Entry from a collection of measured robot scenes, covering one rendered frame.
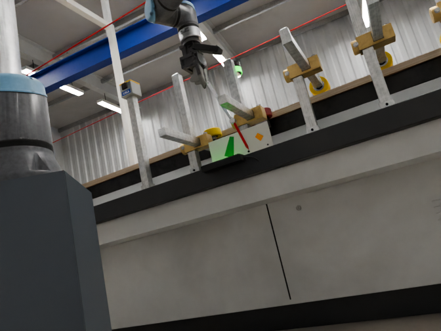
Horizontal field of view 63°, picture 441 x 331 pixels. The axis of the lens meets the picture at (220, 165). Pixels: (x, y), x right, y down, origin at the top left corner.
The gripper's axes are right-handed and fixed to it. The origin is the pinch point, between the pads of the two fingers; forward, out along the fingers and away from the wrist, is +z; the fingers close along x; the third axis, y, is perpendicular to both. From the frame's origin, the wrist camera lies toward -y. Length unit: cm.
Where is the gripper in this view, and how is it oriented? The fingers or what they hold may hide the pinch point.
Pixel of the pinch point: (205, 85)
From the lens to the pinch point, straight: 145.2
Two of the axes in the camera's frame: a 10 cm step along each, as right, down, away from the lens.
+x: -4.5, -1.0, -8.9
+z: 2.1, 9.5, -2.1
